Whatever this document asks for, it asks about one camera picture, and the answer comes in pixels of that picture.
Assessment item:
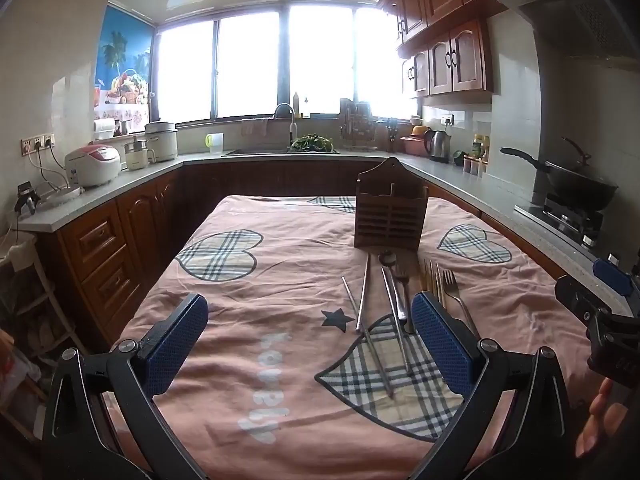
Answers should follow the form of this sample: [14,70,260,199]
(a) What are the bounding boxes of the black clamp stand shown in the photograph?
[14,182,42,217]

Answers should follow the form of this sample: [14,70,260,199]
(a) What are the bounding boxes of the wooden utensil holder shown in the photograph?
[354,156,430,252]

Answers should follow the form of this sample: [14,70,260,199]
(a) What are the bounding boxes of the wooden cabinets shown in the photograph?
[36,157,481,346]
[379,0,556,98]

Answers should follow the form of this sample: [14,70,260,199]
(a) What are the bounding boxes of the knife block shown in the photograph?
[384,117,402,154]

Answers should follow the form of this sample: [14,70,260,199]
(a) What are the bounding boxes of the gas stove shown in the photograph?
[514,192,607,254]

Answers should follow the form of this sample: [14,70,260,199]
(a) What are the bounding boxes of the black wok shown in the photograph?
[499,136,620,212]

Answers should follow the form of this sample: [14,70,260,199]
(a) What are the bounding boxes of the dark-handled fork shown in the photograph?
[394,269,417,335]

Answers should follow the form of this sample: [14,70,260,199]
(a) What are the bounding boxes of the wall socket strip with plugs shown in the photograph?
[20,132,56,156]

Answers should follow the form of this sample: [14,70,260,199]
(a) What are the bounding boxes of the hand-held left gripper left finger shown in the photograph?
[41,294,211,480]

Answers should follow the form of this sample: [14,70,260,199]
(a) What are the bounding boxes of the kitchen faucet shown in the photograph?
[273,102,299,152]

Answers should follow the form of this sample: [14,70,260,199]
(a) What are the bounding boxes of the large white rice cooker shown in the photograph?
[144,121,180,164]

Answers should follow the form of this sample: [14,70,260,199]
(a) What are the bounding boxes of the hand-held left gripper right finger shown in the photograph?
[411,291,572,480]

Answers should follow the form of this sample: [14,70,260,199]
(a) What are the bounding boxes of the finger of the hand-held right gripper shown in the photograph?
[593,255,640,312]
[554,275,609,334]

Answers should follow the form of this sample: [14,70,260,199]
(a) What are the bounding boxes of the person's right hand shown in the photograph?
[575,378,629,458]

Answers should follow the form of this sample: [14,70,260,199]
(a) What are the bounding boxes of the tropical fruit poster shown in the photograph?
[94,4,154,122]

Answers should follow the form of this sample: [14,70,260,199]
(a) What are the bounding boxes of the pink and white rice cooker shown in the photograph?
[64,144,122,189]

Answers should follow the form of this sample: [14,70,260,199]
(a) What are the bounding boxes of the pink plaid-heart blanket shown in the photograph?
[107,194,608,480]

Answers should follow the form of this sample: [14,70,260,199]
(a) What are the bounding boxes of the wooden lower cabinets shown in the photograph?
[36,157,481,346]

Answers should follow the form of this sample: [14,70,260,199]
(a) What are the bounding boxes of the wooden upper cabinets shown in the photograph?
[379,0,556,98]

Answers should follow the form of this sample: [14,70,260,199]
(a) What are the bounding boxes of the grey kitchen countertop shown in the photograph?
[14,147,640,317]

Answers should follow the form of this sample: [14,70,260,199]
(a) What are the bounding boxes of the silver fork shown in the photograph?
[442,269,481,338]

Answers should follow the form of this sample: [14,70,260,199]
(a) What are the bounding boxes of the range hood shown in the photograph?
[489,0,640,63]

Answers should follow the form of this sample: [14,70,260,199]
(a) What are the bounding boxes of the long steel spoon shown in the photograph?
[378,251,414,376]

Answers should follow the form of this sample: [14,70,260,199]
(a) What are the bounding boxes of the green vegetables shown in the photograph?
[289,133,335,154]

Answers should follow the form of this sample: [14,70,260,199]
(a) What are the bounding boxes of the kitchen window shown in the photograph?
[151,2,423,128]

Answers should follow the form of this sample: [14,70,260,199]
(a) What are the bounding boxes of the small white electric pot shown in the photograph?
[123,135,157,171]

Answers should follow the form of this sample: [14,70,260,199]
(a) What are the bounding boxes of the steel electric kettle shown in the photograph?
[423,129,453,164]

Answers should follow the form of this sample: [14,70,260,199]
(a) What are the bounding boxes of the dish drying rack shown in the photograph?
[338,98,377,152]

